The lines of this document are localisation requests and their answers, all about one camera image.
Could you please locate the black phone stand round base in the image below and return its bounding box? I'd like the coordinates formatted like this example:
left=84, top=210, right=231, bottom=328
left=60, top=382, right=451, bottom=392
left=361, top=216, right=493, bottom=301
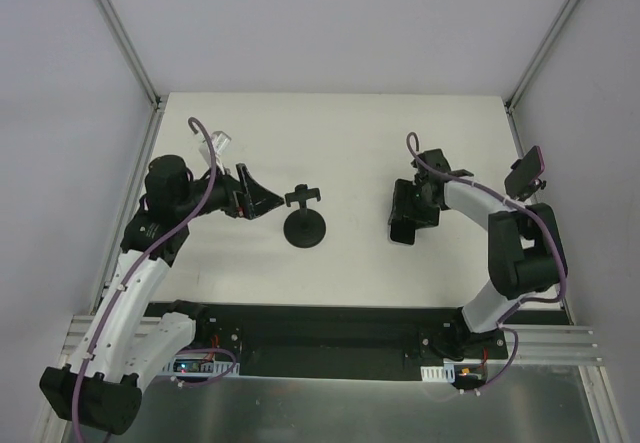
left=509, top=160, right=549, bottom=204

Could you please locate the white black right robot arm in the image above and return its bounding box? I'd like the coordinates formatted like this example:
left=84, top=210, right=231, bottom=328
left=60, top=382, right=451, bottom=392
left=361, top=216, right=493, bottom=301
left=388, top=149, right=568, bottom=361

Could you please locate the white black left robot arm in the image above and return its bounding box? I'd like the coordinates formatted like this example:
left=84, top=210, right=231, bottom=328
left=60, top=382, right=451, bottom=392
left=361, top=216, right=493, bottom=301
left=39, top=155, right=284, bottom=435

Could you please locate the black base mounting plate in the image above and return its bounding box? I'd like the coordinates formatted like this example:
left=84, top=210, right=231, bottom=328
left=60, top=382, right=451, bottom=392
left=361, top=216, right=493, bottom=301
left=153, top=300, right=510, bottom=379

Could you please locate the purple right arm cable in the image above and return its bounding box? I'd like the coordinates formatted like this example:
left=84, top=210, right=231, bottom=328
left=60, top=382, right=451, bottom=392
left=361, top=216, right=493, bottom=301
left=405, top=131, right=571, bottom=399

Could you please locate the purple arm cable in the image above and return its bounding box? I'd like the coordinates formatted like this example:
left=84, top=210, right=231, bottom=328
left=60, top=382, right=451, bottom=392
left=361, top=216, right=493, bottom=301
left=405, top=131, right=571, bottom=399
left=69, top=116, right=239, bottom=443

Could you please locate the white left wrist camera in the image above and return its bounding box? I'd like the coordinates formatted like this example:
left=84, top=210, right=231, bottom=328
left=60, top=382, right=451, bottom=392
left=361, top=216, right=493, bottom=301
left=194, top=131, right=232, bottom=167

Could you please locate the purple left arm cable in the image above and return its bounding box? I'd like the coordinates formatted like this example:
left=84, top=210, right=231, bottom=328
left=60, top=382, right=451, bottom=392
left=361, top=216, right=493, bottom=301
left=69, top=116, right=239, bottom=443

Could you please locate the right aluminium frame post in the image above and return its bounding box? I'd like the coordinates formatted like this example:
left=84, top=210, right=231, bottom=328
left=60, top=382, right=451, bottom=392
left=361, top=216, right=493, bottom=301
left=504, top=0, right=606, bottom=114

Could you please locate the aluminium frame post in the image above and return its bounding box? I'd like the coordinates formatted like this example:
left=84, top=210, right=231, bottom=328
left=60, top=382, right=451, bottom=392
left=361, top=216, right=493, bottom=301
left=94, top=0, right=162, bottom=109
left=504, top=0, right=606, bottom=114

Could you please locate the left white cable duct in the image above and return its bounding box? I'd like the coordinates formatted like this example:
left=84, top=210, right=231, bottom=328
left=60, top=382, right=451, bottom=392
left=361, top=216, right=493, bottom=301
left=159, top=358, right=240, bottom=378

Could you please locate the white cable duct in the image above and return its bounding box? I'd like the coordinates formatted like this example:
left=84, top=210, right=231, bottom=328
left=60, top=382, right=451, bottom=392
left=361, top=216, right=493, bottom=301
left=420, top=363, right=456, bottom=384
left=159, top=358, right=240, bottom=378

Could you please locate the right white cable duct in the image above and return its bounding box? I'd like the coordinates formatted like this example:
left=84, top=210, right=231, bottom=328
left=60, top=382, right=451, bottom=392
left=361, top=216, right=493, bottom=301
left=420, top=363, right=456, bottom=384

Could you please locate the left aluminium frame post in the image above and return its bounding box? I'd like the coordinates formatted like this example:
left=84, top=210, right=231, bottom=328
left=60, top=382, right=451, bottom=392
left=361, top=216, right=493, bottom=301
left=94, top=0, right=162, bottom=109

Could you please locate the aluminium front rail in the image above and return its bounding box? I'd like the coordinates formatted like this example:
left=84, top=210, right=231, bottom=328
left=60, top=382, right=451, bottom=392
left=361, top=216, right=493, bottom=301
left=61, top=315, right=605, bottom=366

